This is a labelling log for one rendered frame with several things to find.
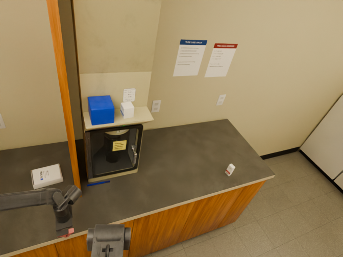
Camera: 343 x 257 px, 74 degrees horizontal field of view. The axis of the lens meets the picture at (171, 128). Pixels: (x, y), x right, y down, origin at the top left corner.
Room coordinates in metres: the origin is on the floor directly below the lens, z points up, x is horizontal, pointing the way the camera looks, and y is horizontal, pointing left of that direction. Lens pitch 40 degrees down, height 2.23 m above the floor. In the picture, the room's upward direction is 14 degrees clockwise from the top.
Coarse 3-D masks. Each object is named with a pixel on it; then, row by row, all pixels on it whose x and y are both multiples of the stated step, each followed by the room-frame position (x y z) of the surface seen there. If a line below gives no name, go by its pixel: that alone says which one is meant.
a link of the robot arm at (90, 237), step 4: (88, 228) 0.26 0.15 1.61; (92, 228) 0.26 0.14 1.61; (128, 228) 0.28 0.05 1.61; (88, 232) 0.25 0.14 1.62; (92, 232) 0.25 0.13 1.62; (128, 232) 0.27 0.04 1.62; (88, 236) 0.24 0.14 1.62; (92, 236) 0.24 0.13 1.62; (124, 236) 0.26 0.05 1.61; (128, 236) 0.26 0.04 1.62; (88, 240) 0.23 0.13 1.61; (92, 240) 0.23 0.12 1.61; (124, 240) 0.25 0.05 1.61; (128, 240) 0.25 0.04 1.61; (88, 244) 0.23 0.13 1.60; (124, 244) 0.25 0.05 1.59; (128, 244) 0.25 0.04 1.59; (88, 248) 0.23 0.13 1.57; (124, 248) 0.25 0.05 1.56; (128, 248) 0.25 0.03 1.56
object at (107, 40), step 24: (72, 0) 0.82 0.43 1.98; (96, 0) 0.85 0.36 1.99; (120, 0) 0.89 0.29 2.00; (144, 0) 0.94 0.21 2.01; (96, 24) 0.85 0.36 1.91; (120, 24) 0.90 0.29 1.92; (144, 24) 0.95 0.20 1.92; (96, 48) 0.85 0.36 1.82; (120, 48) 0.90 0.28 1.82; (144, 48) 0.95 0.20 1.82; (96, 72) 0.85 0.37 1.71
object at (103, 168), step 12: (96, 132) 0.83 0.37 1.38; (108, 132) 0.86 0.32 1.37; (120, 132) 0.90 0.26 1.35; (132, 132) 0.93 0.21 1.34; (96, 144) 0.83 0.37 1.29; (108, 144) 0.86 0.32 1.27; (132, 144) 0.94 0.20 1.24; (96, 156) 0.83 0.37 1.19; (108, 156) 0.86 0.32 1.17; (120, 156) 0.90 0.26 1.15; (132, 156) 0.94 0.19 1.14; (96, 168) 0.83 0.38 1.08; (108, 168) 0.86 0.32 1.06; (120, 168) 0.90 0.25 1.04; (132, 168) 0.95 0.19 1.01
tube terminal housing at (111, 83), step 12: (108, 72) 0.88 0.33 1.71; (120, 72) 0.90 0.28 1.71; (132, 72) 0.93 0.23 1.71; (144, 72) 0.96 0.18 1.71; (84, 84) 0.82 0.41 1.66; (96, 84) 0.85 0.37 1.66; (108, 84) 0.87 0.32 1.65; (120, 84) 0.90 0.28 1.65; (132, 84) 0.93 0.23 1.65; (144, 84) 0.96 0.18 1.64; (84, 96) 0.82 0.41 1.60; (120, 96) 0.90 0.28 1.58; (144, 96) 0.97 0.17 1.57; (84, 108) 0.81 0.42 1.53; (84, 132) 0.81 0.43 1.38; (84, 144) 0.85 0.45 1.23; (96, 180) 0.84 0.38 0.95
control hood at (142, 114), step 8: (88, 112) 0.82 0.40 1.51; (136, 112) 0.90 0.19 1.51; (144, 112) 0.92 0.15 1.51; (88, 120) 0.76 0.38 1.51; (120, 120) 0.81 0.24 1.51; (128, 120) 0.83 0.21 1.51; (136, 120) 0.84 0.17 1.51; (144, 120) 0.86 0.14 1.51; (152, 120) 0.88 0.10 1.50; (88, 128) 0.72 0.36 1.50
